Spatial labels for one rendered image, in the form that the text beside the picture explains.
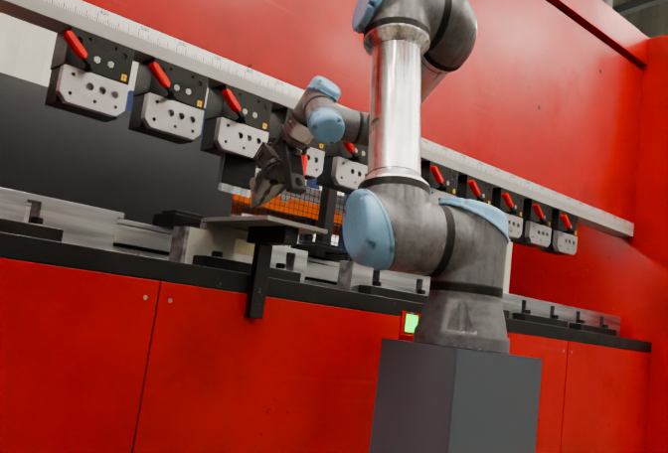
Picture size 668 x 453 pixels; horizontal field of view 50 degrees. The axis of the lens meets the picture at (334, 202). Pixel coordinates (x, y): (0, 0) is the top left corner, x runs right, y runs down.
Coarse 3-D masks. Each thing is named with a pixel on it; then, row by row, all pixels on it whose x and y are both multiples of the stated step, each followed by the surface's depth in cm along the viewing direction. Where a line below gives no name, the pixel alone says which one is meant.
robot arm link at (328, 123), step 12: (324, 96) 163; (312, 108) 159; (324, 108) 157; (336, 108) 159; (312, 120) 156; (324, 120) 154; (336, 120) 155; (348, 120) 158; (312, 132) 156; (324, 132) 156; (336, 132) 156; (348, 132) 159; (324, 144) 158
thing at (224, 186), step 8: (224, 160) 182; (232, 160) 184; (240, 160) 185; (248, 160) 187; (224, 168) 182; (232, 168) 184; (240, 168) 185; (248, 168) 187; (224, 176) 182; (232, 176) 184; (240, 176) 185; (248, 176) 187; (224, 184) 183; (232, 184) 184; (240, 184) 185; (248, 184) 187; (232, 192) 185; (240, 192) 186; (248, 192) 188
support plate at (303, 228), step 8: (256, 216) 160; (264, 216) 158; (216, 224) 178; (224, 224) 176; (232, 224) 173; (240, 224) 171; (248, 224) 169; (256, 224) 167; (264, 224) 165; (272, 224) 163; (280, 224) 161; (288, 224) 161; (296, 224) 163; (304, 232) 173; (312, 232) 170; (320, 232) 168
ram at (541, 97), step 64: (0, 0) 145; (128, 0) 163; (192, 0) 174; (256, 0) 187; (320, 0) 202; (512, 0) 267; (192, 64) 173; (256, 64) 186; (320, 64) 201; (512, 64) 266; (576, 64) 298; (448, 128) 239; (512, 128) 265; (576, 128) 296; (576, 192) 294
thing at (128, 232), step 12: (24, 216) 172; (120, 228) 188; (132, 228) 191; (144, 228) 194; (156, 228) 196; (168, 228) 198; (120, 240) 188; (132, 240) 191; (144, 240) 193; (156, 240) 195; (168, 240) 198; (132, 252) 191; (144, 252) 193; (156, 252) 196; (168, 252) 199; (312, 264) 233; (324, 264) 238; (336, 264) 240; (312, 276) 233; (324, 276) 236; (336, 276) 240
